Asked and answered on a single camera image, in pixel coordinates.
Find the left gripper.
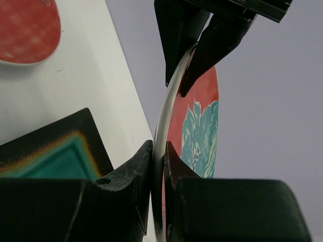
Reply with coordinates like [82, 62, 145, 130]
[180, 0, 292, 97]

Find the red teal round plate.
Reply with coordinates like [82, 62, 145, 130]
[150, 47, 220, 241]
[1, 0, 61, 66]

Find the black green square plate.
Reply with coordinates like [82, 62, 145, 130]
[1, 108, 114, 181]

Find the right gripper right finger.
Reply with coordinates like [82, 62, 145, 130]
[163, 142, 311, 241]

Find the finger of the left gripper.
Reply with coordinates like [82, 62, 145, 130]
[154, 0, 210, 85]

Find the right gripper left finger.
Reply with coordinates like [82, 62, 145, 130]
[1, 140, 152, 241]

